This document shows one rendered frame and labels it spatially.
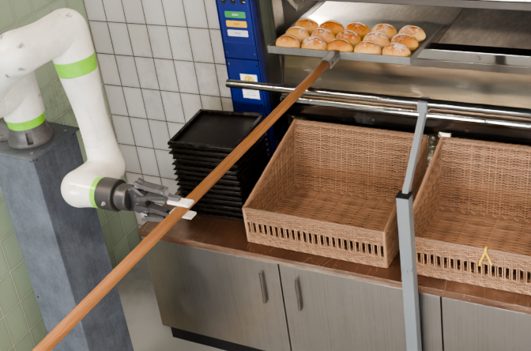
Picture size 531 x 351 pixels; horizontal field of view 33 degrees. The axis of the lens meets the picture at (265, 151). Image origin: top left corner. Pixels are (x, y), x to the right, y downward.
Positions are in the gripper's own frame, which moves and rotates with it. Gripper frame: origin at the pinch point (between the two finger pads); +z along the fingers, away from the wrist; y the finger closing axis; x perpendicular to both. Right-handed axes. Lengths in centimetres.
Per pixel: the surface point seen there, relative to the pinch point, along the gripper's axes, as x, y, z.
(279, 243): -65, 59, -11
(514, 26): -140, 1, 54
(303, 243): -65, 57, -1
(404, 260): -55, 48, 41
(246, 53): -112, 8, -42
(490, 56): -115, 2, 52
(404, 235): -55, 38, 41
